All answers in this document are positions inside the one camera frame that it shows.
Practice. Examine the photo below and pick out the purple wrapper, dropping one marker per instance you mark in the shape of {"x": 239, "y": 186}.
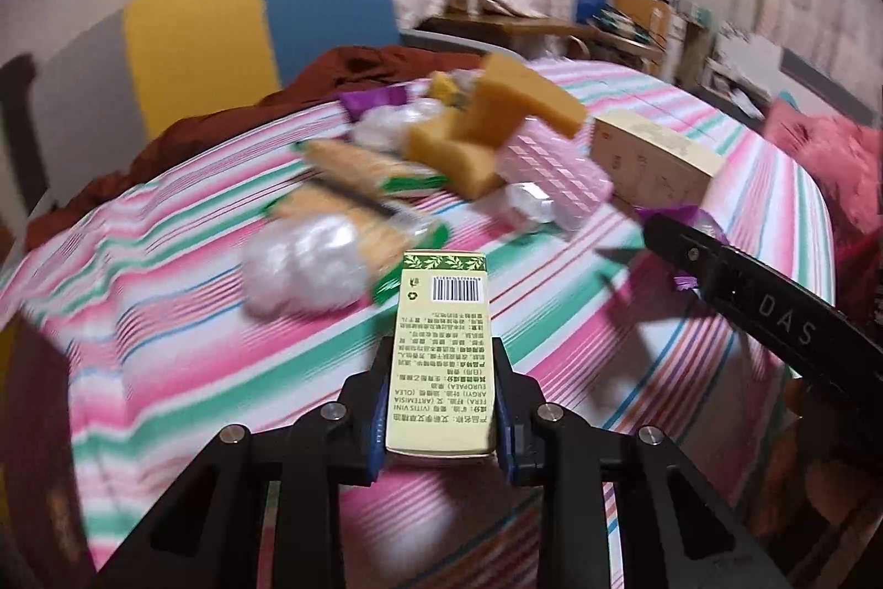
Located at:
{"x": 679, "y": 213}
{"x": 372, "y": 102}

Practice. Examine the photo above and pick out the wooden desk shelf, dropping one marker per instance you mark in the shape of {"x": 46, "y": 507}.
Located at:
{"x": 634, "y": 20}

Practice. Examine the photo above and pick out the yellow multicolour scrubber ball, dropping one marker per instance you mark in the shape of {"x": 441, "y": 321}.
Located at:
{"x": 448, "y": 89}

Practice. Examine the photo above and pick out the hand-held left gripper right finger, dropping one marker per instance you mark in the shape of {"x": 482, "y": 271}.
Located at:
{"x": 507, "y": 423}

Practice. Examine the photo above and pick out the cream cardboard box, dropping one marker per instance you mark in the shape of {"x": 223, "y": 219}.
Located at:
{"x": 648, "y": 161}

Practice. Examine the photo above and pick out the grey yellow blue headboard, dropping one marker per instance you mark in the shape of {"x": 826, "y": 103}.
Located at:
{"x": 200, "y": 30}

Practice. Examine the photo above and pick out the person's right hand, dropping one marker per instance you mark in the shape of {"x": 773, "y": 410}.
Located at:
{"x": 828, "y": 458}

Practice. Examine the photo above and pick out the yellow scouring pad packet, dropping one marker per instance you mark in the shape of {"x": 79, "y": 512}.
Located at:
{"x": 345, "y": 216}

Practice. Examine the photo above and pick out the wooden desk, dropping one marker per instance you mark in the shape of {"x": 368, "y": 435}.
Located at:
{"x": 538, "y": 30}

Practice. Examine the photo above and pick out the cracker packet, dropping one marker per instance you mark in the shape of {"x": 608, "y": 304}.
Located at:
{"x": 359, "y": 164}

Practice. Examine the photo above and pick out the white plastic bag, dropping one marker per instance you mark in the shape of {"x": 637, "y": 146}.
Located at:
{"x": 393, "y": 127}
{"x": 310, "y": 268}

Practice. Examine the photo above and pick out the green and cream carton box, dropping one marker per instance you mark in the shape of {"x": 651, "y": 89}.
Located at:
{"x": 441, "y": 354}

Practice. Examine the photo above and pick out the rust brown blanket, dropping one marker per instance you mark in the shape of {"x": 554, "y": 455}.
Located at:
{"x": 324, "y": 78}

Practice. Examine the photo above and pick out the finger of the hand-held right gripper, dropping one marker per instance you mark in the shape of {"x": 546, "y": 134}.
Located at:
{"x": 690, "y": 258}

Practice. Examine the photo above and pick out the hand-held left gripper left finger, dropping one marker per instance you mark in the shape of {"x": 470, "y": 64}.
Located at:
{"x": 376, "y": 423}

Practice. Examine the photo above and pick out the grey padded bed rail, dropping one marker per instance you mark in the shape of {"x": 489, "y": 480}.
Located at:
{"x": 441, "y": 40}

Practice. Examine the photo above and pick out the pink pillow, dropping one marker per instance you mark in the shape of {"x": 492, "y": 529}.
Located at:
{"x": 828, "y": 154}

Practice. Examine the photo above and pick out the clear plastic bag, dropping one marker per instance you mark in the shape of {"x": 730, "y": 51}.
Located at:
{"x": 541, "y": 206}

